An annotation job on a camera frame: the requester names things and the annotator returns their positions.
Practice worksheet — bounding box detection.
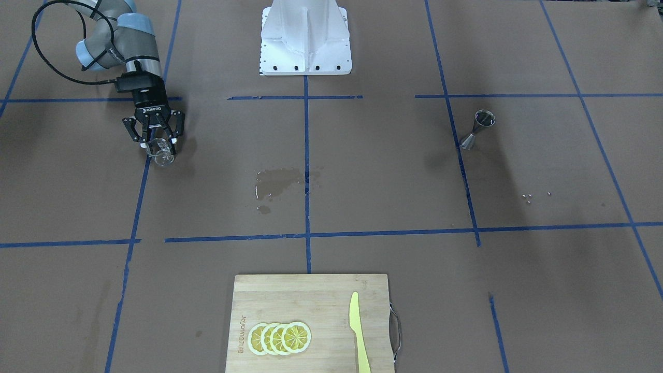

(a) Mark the clear glass measuring cup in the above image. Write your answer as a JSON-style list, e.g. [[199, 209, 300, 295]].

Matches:
[[145, 138, 175, 167]]

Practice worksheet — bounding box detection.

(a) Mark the yellow plastic knife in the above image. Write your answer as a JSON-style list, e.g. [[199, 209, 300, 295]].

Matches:
[[349, 291, 371, 372]]

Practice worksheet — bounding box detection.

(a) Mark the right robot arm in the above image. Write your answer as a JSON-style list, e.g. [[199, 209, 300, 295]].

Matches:
[[70, 1, 184, 157]]

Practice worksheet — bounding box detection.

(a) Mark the brown table mat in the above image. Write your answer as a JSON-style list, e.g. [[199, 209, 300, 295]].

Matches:
[[2, 1, 661, 372]]

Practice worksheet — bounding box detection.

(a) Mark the steel jigger cup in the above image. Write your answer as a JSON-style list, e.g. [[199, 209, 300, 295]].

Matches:
[[460, 109, 496, 150]]

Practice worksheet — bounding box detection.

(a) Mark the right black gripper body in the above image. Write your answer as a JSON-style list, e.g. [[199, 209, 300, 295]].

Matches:
[[114, 73, 171, 126]]

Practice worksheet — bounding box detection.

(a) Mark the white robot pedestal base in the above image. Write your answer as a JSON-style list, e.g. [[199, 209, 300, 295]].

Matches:
[[259, 1, 353, 76]]

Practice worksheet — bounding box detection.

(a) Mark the wooden cutting board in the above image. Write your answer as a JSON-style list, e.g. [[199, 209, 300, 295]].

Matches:
[[225, 274, 395, 372]]

